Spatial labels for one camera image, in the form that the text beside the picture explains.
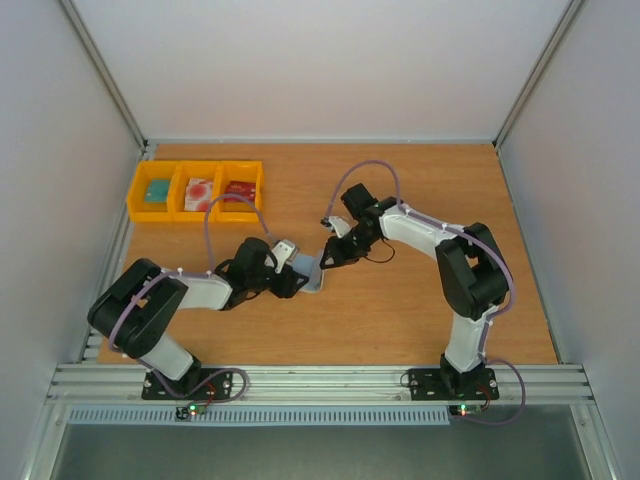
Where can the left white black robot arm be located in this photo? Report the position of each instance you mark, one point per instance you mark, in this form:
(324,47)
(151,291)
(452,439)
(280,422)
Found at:
(134,313)

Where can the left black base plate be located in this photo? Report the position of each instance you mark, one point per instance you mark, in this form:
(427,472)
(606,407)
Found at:
(198,384)

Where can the left small circuit board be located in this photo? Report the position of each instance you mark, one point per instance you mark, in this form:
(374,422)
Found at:
(189,412)

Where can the right small circuit board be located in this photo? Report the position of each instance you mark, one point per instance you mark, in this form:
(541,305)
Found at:
(464,410)

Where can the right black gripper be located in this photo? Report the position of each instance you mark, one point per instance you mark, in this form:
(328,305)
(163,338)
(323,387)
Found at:
(343,247)

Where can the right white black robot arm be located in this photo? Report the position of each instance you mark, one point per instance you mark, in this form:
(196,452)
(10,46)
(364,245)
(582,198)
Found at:
(475,280)

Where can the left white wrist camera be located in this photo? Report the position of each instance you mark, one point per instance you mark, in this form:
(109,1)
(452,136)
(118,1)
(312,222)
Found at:
(282,252)

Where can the small circuit board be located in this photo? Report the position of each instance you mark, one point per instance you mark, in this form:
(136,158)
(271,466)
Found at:
(464,410)
(189,412)

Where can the grey slotted cable duct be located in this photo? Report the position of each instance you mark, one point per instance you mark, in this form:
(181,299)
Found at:
(264,416)

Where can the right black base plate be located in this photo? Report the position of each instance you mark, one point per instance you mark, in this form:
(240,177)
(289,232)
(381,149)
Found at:
(426,384)

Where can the red card in bin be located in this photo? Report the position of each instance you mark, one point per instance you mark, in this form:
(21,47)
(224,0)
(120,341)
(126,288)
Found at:
(244,189)

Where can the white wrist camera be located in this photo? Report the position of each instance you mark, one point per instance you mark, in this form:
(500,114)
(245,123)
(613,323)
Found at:
(282,252)
(336,225)

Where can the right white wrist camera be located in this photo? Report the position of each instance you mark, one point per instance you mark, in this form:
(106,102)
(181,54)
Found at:
(336,225)

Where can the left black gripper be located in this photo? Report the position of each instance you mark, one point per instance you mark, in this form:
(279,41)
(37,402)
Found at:
(288,286)

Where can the yellow three-compartment bin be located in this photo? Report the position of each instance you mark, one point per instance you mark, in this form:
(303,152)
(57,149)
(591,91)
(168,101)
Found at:
(222,207)

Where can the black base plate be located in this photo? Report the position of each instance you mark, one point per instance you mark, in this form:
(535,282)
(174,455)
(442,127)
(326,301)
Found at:
(426,384)
(198,384)

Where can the teal card in bin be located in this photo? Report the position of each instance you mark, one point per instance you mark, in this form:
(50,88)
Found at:
(157,191)

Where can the white red-dot card in bin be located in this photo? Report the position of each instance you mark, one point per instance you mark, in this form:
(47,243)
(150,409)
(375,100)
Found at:
(198,194)

